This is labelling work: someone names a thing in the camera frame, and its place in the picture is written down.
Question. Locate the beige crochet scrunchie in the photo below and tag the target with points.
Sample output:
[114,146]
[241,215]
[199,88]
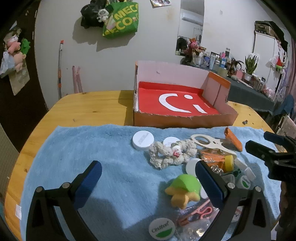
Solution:
[161,155]

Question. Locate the small white lid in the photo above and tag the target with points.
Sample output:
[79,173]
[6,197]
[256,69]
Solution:
[192,166]

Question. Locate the orange packet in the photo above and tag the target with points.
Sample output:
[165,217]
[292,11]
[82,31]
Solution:
[233,139]

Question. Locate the cardboard box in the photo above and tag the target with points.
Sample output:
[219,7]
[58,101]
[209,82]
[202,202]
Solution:
[175,74]

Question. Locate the dark wooden door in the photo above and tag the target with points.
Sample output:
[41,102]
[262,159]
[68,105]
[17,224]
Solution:
[23,111]

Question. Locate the red green plush toy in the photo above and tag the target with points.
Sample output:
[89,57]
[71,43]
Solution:
[278,61]

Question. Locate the white patterned chair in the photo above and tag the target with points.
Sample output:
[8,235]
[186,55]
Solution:
[286,127]

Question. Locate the blue hanging cloth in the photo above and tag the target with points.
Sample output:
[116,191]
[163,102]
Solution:
[285,104]

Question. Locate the wall mirror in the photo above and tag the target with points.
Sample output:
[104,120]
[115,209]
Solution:
[192,23]

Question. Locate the row of cosmetic bottles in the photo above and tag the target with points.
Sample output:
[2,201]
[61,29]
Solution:
[215,60]

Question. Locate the black plastic bag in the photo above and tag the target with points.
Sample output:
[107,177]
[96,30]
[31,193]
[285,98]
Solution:
[89,11]

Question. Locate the small jar green label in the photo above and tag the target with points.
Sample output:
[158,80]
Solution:
[245,183]

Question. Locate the dark suitcase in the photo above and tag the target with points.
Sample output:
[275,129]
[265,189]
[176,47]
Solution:
[266,26]

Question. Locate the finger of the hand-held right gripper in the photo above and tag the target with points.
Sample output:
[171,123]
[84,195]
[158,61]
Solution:
[261,150]
[274,138]

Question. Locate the dark cloth covered table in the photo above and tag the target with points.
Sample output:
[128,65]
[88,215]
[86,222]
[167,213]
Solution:
[249,95]

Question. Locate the pale blue plastic bag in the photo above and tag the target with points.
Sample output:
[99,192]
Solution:
[5,64]

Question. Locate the round lid green label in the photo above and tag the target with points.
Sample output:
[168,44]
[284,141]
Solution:
[161,229]

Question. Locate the large white jar lid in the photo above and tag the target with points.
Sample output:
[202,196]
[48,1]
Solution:
[143,140]

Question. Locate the pink bunny plush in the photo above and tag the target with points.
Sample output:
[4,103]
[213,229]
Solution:
[193,45]

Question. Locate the pink hangers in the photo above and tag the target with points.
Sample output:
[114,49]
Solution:
[77,78]

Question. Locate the mop pole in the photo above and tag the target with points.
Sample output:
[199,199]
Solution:
[60,67]

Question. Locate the potted snake plant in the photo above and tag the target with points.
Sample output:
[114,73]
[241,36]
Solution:
[251,63]

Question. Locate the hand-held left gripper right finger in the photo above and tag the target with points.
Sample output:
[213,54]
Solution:
[208,183]

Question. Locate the white ribbed lid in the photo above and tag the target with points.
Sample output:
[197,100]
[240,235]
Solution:
[171,141]

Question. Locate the blue fluffy towel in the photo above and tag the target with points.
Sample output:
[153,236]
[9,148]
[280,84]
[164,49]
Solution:
[92,143]

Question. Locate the green shopping bag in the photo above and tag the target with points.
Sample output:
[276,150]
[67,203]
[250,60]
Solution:
[122,20]

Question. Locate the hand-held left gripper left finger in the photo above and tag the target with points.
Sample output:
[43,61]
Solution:
[89,183]

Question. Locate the green turtle toy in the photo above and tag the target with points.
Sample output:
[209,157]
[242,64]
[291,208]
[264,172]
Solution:
[185,185]

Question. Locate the wall photo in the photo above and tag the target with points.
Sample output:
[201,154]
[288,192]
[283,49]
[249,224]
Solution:
[159,2]

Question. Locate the clear plastic bag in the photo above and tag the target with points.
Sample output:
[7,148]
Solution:
[194,229]

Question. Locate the yellow bottle cap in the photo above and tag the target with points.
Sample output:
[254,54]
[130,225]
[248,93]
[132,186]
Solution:
[229,162]

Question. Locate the small panda plush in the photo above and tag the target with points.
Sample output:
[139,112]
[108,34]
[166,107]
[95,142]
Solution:
[103,14]

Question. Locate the grey grid panel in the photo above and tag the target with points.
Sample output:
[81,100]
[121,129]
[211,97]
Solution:
[7,153]

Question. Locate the orange foil sachet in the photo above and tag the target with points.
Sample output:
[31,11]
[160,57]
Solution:
[212,157]

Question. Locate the red paper liner white print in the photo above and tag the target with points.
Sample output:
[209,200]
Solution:
[150,99]

